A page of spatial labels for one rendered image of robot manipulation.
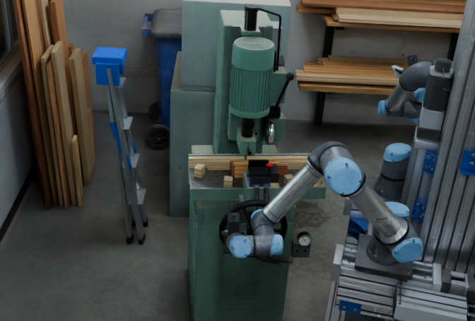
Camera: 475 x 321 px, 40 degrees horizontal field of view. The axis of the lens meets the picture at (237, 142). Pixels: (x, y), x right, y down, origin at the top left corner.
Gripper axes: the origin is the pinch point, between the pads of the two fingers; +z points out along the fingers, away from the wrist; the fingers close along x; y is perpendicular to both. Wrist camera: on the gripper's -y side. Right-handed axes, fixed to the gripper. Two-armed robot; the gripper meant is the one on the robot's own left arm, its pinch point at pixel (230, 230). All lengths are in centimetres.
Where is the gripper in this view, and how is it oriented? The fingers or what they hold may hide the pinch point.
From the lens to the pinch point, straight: 269.4
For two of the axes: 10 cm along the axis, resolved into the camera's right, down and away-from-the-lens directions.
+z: -1.2, 0.2, 9.9
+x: 9.9, -0.1, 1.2
